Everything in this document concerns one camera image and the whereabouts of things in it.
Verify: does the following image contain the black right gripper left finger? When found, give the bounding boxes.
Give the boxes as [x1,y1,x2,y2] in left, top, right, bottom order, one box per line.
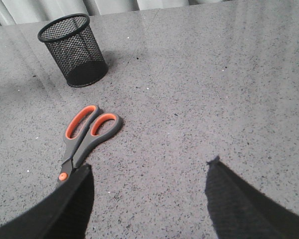
[0,164,94,239]

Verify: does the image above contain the black mesh pen cup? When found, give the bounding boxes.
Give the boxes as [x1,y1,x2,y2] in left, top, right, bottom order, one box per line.
[37,13,108,88]

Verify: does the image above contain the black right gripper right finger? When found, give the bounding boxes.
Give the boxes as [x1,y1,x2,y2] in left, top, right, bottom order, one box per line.
[205,156,299,239]

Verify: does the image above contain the grey orange handled scissors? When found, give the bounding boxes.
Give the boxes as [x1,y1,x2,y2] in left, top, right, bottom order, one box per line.
[56,105,123,187]

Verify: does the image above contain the grey curtain backdrop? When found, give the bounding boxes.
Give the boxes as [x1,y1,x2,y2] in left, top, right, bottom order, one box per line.
[0,0,236,28]

